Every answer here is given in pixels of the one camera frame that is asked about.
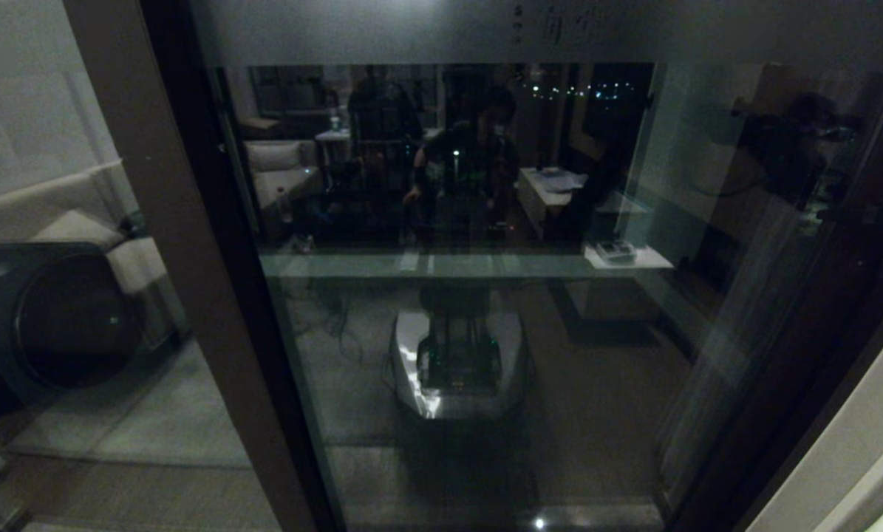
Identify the brown framed sliding glass door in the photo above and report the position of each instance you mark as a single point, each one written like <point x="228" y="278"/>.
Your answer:
<point x="411" y="29"/>

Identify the brown framed fixed glass panel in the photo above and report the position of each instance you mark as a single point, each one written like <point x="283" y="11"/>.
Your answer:
<point x="216" y="332"/>

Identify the beige sofa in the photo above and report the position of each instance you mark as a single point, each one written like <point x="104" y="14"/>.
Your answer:
<point x="134" y="262"/>

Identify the dark green cloth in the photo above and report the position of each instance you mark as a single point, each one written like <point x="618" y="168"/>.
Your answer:
<point x="132" y="222"/>

